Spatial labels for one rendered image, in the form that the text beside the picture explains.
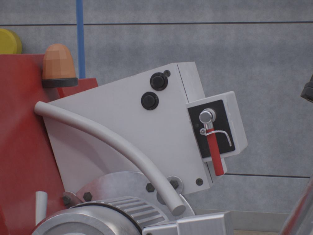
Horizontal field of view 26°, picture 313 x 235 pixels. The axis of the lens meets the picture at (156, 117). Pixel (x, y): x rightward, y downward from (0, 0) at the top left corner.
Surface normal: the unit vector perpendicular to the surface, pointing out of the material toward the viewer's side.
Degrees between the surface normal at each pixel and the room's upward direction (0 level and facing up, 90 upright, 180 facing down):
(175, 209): 123
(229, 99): 75
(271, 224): 90
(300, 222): 59
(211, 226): 81
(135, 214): 37
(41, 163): 70
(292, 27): 90
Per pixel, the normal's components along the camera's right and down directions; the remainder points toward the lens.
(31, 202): 0.91, -0.31
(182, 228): -0.25, -0.07
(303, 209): -0.80, -0.49
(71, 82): 0.75, 0.01
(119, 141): -0.12, -0.50
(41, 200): 0.37, -0.53
